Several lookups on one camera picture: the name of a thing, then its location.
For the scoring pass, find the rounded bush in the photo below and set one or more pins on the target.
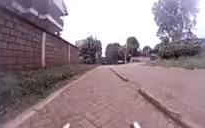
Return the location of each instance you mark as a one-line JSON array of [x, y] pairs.
[[112, 53]]

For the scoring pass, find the red brick path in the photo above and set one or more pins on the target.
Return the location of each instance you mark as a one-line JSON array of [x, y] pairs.
[[103, 96]]

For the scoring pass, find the raised kerb divider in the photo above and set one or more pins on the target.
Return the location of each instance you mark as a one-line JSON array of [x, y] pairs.
[[156, 103]]

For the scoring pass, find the robot's own part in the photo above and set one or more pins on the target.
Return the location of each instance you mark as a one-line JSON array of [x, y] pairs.
[[66, 125], [135, 125]]

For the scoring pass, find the grass verge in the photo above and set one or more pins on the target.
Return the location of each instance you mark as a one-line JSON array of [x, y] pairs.
[[33, 83]]

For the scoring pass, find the grey multi-storey building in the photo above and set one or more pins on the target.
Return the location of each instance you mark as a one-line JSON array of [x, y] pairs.
[[46, 15]]

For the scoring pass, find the pale kerb strip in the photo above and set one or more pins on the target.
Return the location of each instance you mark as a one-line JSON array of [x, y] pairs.
[[40, 106]]

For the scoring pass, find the reddish paved road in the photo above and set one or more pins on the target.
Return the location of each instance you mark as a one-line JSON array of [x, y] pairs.
[[176, 83]]

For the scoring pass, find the green hedge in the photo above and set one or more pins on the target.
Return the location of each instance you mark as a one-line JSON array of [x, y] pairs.
[[178, 49]]

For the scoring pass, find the tall tree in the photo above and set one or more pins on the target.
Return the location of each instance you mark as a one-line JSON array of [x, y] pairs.
[[175, 20]]

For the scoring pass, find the grass bank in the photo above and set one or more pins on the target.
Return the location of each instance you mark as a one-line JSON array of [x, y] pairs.
[[190, 62]]

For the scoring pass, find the brown brick wall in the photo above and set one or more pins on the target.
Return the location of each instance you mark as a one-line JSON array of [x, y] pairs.
[[16, 43]]

